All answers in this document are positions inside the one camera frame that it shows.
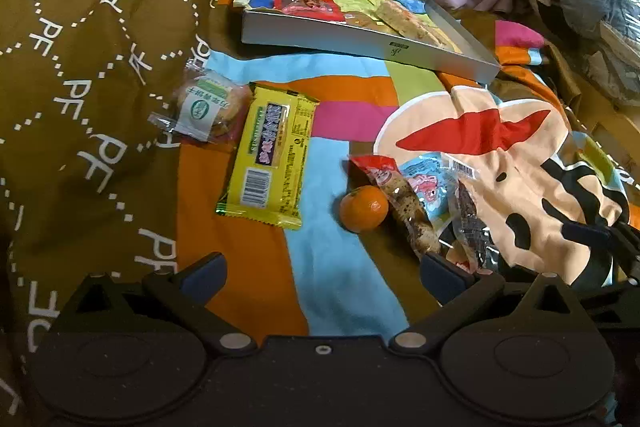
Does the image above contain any cartoon printed blanket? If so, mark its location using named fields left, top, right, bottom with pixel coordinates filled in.
left=175, top=7, right=640, bottom=344

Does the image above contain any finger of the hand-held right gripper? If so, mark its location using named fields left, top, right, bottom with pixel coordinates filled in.
left=561, top=206, right=640, bottom=259
left=575, top=279, right=640, bottom=324

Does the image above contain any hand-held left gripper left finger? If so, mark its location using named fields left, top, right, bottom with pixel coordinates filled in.
left=60, top=251, right=261, bottom=356

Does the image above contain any yellow snack packet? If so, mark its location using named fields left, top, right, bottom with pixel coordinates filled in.
left=215, top=82, right=321, bottom=231

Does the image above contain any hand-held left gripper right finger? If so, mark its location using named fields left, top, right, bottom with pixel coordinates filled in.
left=387, top=252, right=583, bottom=354

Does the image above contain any mandarin orange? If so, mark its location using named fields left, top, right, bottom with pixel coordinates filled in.
left=339, top=185, right=390, bottom=234

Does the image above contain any clear dark dried meat packet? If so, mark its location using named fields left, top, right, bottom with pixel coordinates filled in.
left=446, top=157, right=502, bottom=274

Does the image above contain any orange cracker packet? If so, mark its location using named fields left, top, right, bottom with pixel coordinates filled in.
left=374, top=0, right=453, bottom=54

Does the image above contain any light blue snack packet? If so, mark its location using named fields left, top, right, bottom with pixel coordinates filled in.
left=400, top=153, right=462, bottom=229

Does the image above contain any grey shallow box tray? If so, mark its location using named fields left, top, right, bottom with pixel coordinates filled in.
left=241, top=0, right=502, bottom=85

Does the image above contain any red quail egg packet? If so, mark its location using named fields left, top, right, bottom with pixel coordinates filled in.
left=348, top=154, right=444, bottom=259

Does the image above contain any green label cookie packet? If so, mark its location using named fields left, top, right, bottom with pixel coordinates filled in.
left=149, top=71, right=252, bottom=146

